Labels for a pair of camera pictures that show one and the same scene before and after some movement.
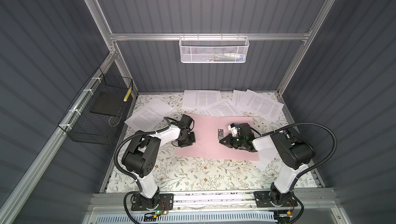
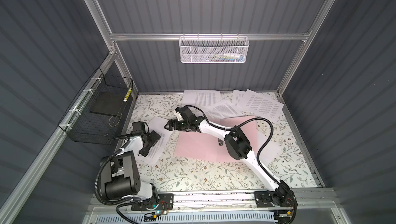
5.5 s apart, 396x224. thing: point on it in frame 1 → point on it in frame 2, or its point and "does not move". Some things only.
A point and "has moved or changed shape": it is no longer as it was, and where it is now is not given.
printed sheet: [225, 107] does not move
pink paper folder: [209, 130] does not move
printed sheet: [258, 105] does not move
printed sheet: [152, 116] has moved or changed shape
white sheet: [266, 156] does not move
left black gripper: [191, 136] → [153, 140]
